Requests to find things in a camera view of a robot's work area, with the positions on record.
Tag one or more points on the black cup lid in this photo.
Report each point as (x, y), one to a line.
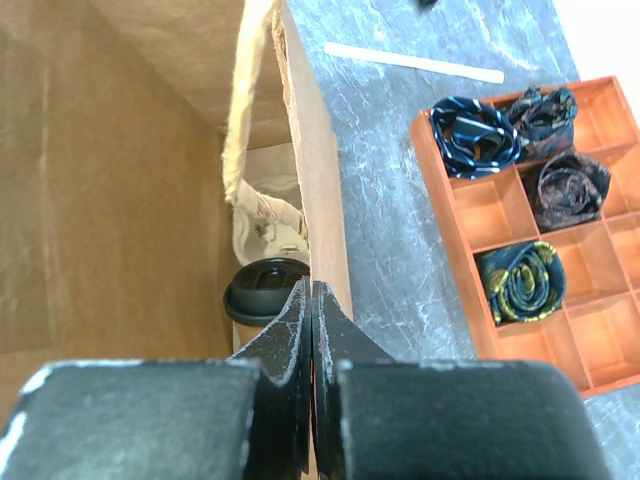
(258, 291)

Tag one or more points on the blue striped rolled tie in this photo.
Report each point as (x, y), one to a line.
(475, 140)

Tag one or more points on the brown paper bag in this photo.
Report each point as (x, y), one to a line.
(116, 239)

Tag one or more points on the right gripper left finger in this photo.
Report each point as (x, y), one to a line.
(278, 439)

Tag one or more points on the green yellow rolled tie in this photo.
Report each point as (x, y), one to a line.
(523, 282)

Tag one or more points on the black brown rolled tie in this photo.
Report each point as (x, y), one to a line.
(568, 190)

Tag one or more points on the orange compartment tray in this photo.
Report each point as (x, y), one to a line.
(593, 337)

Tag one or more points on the dark patterned rolled tie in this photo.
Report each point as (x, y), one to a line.
(545, 122)

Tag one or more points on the cardboard cup carrier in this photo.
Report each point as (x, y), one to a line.
(255, 239)

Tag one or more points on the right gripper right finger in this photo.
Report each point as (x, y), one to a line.
(335, 339)

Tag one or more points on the white straw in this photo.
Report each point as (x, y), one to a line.
(492, 76)

